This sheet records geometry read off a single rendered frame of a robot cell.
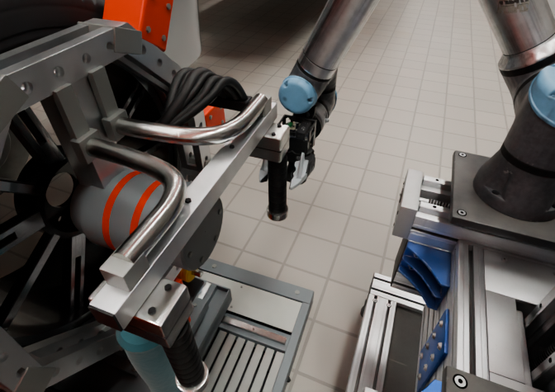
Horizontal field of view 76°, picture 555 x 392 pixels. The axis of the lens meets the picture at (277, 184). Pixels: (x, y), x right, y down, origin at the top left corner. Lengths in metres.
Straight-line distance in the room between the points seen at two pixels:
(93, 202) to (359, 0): 0.51
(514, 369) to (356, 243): 1.11
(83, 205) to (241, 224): 1.20
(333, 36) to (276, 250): 1.15
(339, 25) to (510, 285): 0.54
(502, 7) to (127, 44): 0.60
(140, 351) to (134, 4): 0.52
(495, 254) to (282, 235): 1.07
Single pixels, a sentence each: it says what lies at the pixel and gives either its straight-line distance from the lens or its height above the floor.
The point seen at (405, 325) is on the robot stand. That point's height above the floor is 0.21.
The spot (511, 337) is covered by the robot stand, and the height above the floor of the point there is 0.73.
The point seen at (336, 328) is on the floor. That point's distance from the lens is 1.44.
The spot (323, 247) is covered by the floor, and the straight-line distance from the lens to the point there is 1.65.
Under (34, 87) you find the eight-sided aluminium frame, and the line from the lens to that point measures 0.49.
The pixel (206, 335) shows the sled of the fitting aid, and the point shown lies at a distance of 1.25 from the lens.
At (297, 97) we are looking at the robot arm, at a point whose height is 0.96.
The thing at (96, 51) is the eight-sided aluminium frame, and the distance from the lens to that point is 0.55.
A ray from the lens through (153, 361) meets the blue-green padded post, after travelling 0.66.
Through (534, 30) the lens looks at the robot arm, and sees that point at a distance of 0.77.
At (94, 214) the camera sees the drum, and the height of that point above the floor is 0.89.
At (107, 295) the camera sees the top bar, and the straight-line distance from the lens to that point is 0.38.
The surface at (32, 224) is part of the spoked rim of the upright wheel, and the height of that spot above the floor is 0.87.
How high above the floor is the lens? 1.27
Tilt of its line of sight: 41 degrees down
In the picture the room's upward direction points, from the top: straight up
